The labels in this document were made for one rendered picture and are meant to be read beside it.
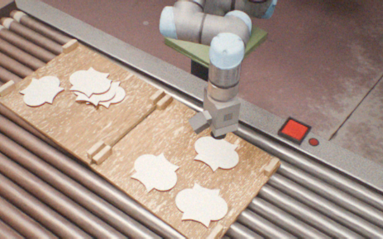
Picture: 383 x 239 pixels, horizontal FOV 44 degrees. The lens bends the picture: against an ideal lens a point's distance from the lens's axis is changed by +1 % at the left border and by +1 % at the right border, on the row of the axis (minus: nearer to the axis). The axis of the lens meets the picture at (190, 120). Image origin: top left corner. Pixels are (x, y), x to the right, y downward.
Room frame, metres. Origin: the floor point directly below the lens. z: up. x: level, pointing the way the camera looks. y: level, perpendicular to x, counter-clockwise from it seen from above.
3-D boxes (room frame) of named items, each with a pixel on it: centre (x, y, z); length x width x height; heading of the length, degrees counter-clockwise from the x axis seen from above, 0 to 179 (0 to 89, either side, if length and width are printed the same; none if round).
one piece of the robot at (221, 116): (0.82, -0.06, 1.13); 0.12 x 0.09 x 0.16; 113
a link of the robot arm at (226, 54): (0.83, -0.08, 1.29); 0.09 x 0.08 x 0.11; 166
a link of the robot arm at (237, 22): (0.93, -0.08, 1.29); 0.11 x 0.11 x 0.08; 76
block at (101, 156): (0.80, 0.24, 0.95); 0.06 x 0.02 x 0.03; 143
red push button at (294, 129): (0.94, -0.32, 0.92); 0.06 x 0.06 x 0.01; 57
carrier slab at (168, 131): (0.79, 0.01, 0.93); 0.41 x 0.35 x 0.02; 53
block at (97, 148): (0.82, 0.26, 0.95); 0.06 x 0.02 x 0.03; 144
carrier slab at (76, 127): (1.05, 0.34, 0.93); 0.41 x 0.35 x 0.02; 54
